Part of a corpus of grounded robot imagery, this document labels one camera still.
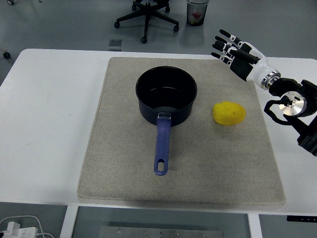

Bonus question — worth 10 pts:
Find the grey metal plate with screws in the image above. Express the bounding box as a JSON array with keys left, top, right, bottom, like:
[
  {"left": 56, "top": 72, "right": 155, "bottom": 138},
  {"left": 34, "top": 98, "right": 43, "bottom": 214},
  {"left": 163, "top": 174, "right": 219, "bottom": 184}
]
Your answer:
[{"left": 99, "top": 226, "right": 225, "bottom": 238}]

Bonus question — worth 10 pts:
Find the black table control panel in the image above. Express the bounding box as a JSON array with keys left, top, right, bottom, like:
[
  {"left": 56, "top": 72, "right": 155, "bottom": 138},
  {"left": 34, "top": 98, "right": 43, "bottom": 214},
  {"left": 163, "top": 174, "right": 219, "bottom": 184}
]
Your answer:
[{"left": 286, "top": 215, "right": 317, "bottom": 222}]

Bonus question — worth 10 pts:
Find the black mesh waste bin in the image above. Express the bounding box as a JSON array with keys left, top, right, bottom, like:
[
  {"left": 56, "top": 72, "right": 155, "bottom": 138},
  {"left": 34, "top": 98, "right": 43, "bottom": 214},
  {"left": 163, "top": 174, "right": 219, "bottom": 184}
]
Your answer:
[{"left": 186, "top": 0, "right": 210, "bottom": 26}]

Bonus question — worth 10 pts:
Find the white power strip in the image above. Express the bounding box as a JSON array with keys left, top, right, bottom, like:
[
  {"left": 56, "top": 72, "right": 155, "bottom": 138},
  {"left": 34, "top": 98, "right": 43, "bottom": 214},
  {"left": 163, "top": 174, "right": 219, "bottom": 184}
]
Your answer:
[{"left": 0, "top": 221, "right": 38, "bottom": 238}]

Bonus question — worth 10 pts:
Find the metal floor socket plate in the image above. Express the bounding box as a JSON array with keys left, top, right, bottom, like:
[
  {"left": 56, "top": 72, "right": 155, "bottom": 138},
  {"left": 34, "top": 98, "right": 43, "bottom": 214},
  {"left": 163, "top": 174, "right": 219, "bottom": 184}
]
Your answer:
[{"left": 108, "top": 39, "right": 122, "bottom": 52}]

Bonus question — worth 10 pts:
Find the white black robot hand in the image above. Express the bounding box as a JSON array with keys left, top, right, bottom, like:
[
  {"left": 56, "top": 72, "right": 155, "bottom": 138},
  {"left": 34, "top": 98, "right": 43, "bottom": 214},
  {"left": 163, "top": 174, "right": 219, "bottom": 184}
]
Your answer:
[{"left": 211, "top": 29, "right": 275, "bottom": 84}]

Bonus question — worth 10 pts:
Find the white table leg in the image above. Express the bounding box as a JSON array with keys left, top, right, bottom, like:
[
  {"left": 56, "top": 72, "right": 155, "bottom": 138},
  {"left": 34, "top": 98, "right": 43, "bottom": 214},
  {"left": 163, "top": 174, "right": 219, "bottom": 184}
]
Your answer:
[
  {"left": 60, "top": 205, "right": 79, "bottom": 238},
  {"left": 247, "top": 213, "right": 263, "bottom": 238}
]

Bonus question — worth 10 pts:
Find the black office chair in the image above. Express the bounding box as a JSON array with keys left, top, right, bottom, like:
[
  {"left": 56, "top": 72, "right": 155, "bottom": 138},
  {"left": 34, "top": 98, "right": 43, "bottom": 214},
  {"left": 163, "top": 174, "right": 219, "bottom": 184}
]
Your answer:
[{"left": 114, "top": 0, "right": 180, "bottom": 44}]

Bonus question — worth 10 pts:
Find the beige table mat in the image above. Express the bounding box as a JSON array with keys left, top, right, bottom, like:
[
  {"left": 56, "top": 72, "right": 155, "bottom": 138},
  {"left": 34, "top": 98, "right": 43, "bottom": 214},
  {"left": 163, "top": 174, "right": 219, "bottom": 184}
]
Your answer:
[{"left": 77, "top": 57, "right": 287, "bottom": 206}]

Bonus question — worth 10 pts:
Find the blue pot with handle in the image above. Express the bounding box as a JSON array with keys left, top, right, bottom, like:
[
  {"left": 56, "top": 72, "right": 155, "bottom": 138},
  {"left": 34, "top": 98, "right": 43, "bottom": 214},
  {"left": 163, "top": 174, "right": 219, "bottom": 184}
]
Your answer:
[{"left": 135, "top": 65, "right": 198, "bottom": 176}]

